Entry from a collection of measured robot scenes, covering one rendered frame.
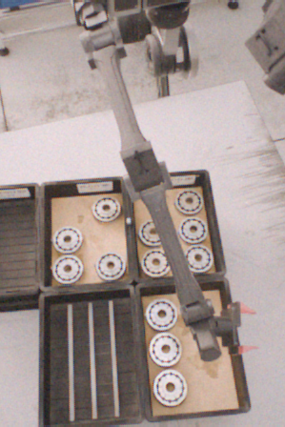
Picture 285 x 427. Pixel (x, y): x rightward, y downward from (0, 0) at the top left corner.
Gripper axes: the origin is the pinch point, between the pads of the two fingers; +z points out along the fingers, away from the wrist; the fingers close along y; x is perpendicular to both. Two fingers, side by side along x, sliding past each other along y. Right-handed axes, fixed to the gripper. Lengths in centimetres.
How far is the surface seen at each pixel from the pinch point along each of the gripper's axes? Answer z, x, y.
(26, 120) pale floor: -63, 138, 144
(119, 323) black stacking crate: -30.8, 30.4, 3.6
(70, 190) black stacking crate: -51, 35, 50
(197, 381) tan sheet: -7.8, 20.5, -13.5
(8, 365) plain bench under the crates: -62, 56, -9
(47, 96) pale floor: -52, 135, 163
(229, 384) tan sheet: 1.2, 17.0, -14.0
